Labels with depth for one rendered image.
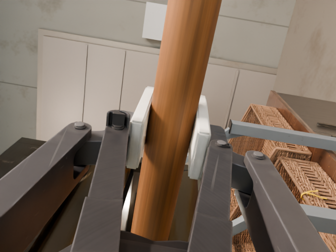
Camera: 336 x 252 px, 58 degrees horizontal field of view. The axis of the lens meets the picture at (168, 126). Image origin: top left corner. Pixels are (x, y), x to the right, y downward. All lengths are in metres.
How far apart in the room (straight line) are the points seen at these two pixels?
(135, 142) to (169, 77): 0.04
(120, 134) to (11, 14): 4.06
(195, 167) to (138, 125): 0.04
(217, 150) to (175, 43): 0.06
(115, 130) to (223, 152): 0.06
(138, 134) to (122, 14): 3.60
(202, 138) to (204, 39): 0.06
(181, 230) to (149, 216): 1.28
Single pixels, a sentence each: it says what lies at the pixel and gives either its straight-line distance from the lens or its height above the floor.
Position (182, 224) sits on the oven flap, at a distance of 1.54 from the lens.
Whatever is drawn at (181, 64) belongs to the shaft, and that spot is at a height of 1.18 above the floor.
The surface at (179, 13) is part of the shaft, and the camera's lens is 0.17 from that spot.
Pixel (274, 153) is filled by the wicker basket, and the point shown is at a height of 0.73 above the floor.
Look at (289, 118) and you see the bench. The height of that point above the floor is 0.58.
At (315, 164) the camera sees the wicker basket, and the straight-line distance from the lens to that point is 1.29.
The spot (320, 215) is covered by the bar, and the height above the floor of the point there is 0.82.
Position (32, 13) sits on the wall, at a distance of 4.08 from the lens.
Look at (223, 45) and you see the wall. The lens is 3.72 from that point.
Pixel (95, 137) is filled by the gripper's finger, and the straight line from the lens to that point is 0.16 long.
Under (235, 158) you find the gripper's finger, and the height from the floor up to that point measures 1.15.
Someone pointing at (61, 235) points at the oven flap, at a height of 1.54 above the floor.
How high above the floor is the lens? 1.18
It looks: level
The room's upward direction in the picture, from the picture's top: 80 degrees counter-clockwise
